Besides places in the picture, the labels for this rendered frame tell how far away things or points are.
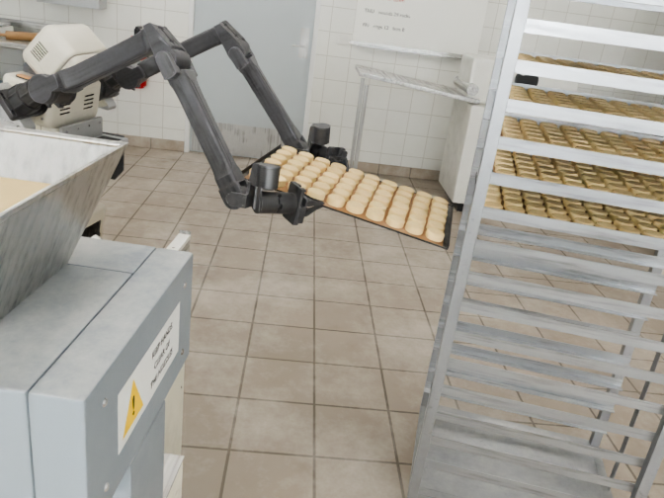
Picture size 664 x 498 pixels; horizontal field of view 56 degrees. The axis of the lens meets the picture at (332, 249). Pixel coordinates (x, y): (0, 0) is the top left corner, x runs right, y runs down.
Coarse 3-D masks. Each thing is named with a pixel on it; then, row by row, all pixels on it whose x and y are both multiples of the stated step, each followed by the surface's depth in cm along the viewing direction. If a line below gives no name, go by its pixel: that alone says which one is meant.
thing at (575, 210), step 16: (496, 192) 173; (512, 192) 176; (528, 192) 178; (512, 208) 160; (528, 208) 165; (544, 208) 165; (560, 208) 166; (576, 208) 168; (592, 208) 170; (608, 208) 173; (624, 208) 178; (592, 224) 157; (608, 224) 158; (624, 224) 161; (640, 224) 162; (656, 224) 166
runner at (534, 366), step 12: (456, 348) 219; (468, 348) 218; (480, 360) 216; (492, 360) 217; (504, 360) 217; (516, 360) 216; (528, 360) 215; (540, 372) 214; (552, 372) 214; (564, 372) 214; (576, 372) 213; (588, 372) 212; (600, 384) 211; (612, 384) 212
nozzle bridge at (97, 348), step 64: (128, 256) 78; (192, 256) 82; (0, 320) 61; (64, 320) 63; (128, 320) 64; (0, 384) 52; (64, 384) 53; (128, 384) 63; (0, 448) 54; (64, 448) 54; (128, 448) 66
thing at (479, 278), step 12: (468, 276) 165; (480, 276) 164; (492, 276) 163; (504, 288) 164; (516, 288) 163; (528, 288) 162; (540, 288) 162; (552, 288) 161; (576, 300) 161; (588, 300) 160; (600, 300) 160; (612, 300) 159; (624, 312) 159; (636, 312) 159; (648, 312) 158; (660, 312) 157
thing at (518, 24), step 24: (528, 0) 136; (504, 72) 143; (504, 96) 144; (480, 168) 151; (480, 192) 153; (480, 216) 155; (456, 288) 163; (456, 312) 166; (432, 384) 175; (432, 408) 178
